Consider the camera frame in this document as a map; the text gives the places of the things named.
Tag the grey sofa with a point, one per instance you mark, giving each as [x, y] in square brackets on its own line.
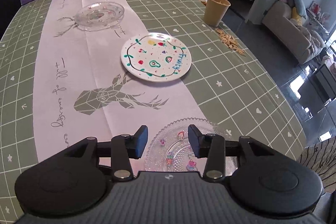
[286, 19]

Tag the black chair far left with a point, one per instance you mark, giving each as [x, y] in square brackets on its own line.
[8, 9]

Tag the pile of seed shells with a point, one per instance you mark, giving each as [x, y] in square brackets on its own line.
[229, 41]

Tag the white fruit-painted plate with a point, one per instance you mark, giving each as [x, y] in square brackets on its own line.
[156, 57]

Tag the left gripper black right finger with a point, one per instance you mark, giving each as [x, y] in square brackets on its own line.
[213, 148]

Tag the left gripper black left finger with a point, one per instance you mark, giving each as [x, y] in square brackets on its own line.
[123, 148]

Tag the green checked tablecloth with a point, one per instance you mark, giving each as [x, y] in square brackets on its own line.
[60, 84]

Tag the tan paper cup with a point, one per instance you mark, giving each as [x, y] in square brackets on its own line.
[215, 10]

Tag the clear glass plate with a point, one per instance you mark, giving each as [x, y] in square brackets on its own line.
[99, 16]
[170, 150]

